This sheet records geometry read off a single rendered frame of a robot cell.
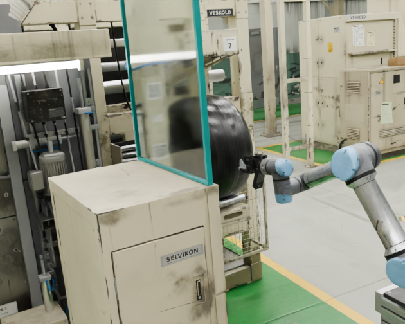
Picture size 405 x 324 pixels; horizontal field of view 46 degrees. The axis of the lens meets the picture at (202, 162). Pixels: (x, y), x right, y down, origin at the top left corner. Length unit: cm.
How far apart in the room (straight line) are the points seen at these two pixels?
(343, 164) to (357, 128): 521
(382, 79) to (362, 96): 35
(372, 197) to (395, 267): 25
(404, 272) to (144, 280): 88
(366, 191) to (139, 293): 87
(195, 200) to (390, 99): 580
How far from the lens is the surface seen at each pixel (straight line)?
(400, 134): 732
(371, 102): 685
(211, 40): 275
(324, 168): 207
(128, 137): 288
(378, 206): 181
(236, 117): 238
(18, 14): 242
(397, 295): 203
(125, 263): 142
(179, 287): 154
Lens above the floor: 168
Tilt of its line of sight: 13 degrees down
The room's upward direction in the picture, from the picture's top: 5 degrees counter-clockwise
